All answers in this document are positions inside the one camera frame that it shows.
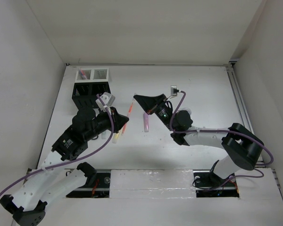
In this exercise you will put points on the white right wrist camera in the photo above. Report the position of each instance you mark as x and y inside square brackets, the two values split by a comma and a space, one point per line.
[174, 91]

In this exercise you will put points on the orange double-tip pen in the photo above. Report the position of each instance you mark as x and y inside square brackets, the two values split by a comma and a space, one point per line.
[128, 116]

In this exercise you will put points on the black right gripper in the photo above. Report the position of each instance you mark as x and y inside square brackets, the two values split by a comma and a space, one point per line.
[149, 103]

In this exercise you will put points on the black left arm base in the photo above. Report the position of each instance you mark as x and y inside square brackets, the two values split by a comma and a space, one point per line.
[97, 186]

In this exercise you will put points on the yellow highlighter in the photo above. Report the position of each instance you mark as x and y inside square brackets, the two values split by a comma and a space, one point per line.
[116, 137]

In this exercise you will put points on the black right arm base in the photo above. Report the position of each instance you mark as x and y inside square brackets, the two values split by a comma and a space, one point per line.
[209, 185]

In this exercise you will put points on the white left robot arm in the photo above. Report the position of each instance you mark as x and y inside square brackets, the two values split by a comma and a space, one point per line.
[29, 205]

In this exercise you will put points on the black mesh organizer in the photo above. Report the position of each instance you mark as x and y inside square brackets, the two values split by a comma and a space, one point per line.
[84, 94]

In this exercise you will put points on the purple highlighter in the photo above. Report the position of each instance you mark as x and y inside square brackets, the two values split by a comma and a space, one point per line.
[146, 122]

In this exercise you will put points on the green highlighter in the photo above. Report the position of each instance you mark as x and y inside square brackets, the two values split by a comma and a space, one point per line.
[103, 135]

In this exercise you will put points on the red double-tip pen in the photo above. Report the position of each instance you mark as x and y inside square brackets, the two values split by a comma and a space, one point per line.
[82, 74]

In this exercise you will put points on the white mesh organizer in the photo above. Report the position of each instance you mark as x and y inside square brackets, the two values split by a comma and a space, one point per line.
[97, 74]

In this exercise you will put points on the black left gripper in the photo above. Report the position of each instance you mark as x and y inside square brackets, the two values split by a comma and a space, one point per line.
[119, 120]

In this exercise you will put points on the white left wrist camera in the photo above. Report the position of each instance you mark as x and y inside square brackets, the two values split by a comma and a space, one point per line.
[105, 100]

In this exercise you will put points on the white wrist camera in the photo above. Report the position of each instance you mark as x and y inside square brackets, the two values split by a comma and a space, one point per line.
[174, 91]
[105, 100]

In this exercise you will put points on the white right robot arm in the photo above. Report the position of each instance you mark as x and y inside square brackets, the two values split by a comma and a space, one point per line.
[242, 147]

